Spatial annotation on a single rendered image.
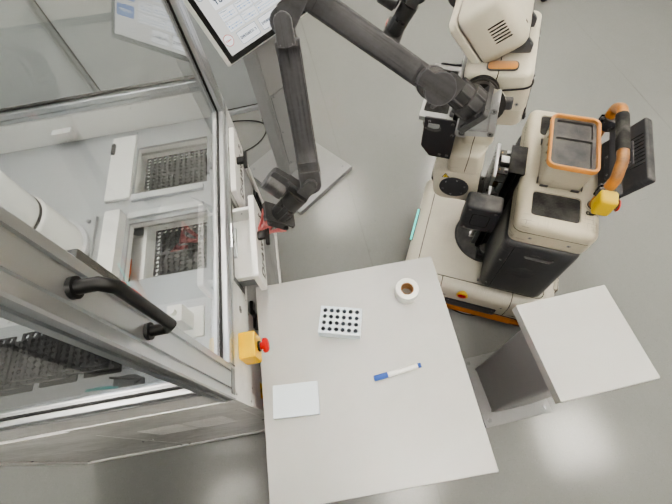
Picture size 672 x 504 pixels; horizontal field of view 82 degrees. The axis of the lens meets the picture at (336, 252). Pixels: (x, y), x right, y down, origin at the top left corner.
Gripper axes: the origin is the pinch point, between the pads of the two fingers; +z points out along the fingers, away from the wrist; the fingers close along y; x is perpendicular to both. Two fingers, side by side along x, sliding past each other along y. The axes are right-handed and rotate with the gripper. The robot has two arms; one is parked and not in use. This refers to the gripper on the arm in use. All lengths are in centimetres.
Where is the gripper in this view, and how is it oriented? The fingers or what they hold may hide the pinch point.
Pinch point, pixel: (264, 229)
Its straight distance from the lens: 123.7
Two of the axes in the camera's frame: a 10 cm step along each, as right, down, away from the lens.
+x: 1.7, 8.6, -4.8
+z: -6.2, 4.7, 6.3
